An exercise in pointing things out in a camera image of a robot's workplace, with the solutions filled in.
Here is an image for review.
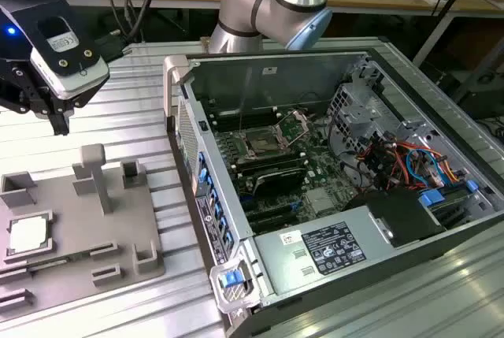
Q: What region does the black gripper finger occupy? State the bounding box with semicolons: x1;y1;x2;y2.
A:
59;89;95;137
0;58;61;136

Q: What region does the silver CPU green substrate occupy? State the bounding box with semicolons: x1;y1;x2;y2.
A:
8;217;53;254

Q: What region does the black RAM slot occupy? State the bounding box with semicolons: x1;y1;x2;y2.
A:
210;106;276;119
235;151;296;165
214;115;279;128
239;158;302;176

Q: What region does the CPU socket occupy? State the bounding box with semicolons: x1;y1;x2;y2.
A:
243;127;283;154

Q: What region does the black expansion slot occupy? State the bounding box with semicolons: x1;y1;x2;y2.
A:
246;204;301;233

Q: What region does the grey parts rack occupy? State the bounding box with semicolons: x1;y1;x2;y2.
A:
0;143;166;321

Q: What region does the open grey PC case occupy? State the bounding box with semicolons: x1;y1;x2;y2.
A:
162;46;504;338

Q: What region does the black expansion card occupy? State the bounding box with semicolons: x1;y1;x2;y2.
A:
251;166;308;198

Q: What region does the blue case latch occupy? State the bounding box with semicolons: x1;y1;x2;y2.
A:
221;269;242;288

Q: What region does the metal socket cover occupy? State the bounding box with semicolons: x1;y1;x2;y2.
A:
275;109;316;147

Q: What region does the grey power supply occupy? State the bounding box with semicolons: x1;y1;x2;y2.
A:
251;206;395;296

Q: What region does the green motherboard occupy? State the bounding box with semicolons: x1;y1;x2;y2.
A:
214;109;355;232

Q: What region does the silver chipset heatsink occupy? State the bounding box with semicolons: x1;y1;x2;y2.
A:
305;188;339;214

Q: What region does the silver drive cage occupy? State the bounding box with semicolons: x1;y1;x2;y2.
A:
326;80;397;158

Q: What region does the black plastic shroud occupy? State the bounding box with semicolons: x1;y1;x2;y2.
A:
341;190;447;249

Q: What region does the blue disk carrier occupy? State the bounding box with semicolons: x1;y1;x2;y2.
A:
418;189;445;208

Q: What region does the white-framed table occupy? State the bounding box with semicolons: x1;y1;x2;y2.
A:
411;9;504;81

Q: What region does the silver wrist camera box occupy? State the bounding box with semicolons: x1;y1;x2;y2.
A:
30;16;111;101

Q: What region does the black wire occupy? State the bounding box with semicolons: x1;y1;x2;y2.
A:
325;124;364;182

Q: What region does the blue wire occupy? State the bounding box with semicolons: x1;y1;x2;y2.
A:
405;147;450;186

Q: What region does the red wire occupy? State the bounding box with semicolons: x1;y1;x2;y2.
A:
392;139;435;158

